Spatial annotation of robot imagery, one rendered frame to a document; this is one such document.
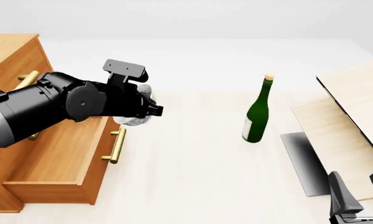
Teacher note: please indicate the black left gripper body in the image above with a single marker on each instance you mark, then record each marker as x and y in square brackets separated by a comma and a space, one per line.
[149, 107]

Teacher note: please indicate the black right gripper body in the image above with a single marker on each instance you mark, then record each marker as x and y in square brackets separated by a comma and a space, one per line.
[354, 219]

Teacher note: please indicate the grey patterned bowl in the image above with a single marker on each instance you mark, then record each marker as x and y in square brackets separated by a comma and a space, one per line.
[146, 89]

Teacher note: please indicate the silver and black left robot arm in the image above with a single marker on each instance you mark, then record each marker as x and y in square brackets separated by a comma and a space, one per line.
[34, 105]

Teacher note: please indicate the open wooden drawer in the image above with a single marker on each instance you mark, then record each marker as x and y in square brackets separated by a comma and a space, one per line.
[65, 149]

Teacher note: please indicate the closed wooden drawer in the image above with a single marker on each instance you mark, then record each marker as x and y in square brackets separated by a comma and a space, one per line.
[38, 58]
[18, 150]

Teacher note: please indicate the wooden cabinet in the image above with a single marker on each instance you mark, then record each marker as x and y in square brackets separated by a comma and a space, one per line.
[6, 53]

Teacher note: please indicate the pale wooden rack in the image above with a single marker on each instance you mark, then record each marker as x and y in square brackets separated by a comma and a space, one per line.
[338, 130]

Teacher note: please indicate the green wine bottle with cork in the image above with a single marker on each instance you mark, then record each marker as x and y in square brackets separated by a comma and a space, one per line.
[257, 116]

